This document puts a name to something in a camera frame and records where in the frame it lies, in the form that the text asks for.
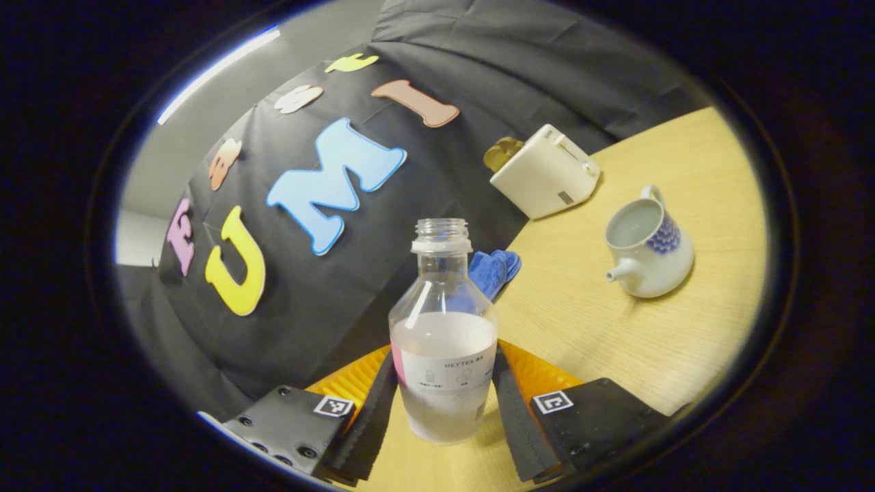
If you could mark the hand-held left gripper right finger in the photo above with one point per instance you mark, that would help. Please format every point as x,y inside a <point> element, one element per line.
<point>516,430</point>

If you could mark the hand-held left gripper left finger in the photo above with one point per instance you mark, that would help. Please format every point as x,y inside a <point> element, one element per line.
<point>372,424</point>

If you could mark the clear plastic water bottle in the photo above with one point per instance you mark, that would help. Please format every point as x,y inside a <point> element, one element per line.
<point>443,355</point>

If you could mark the white blue teacup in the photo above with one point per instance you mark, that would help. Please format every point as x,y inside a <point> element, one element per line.
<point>649,260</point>

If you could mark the blue folded towel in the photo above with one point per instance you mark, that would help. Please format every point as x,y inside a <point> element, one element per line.
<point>493,270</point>

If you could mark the white toaster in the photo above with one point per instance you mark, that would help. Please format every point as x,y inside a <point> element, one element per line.
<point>543,178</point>

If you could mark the brown toast slice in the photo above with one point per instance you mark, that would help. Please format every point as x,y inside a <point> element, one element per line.
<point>513,144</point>
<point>493,158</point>

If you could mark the black backdrop cloth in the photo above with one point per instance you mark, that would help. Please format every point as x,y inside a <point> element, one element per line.
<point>547,68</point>

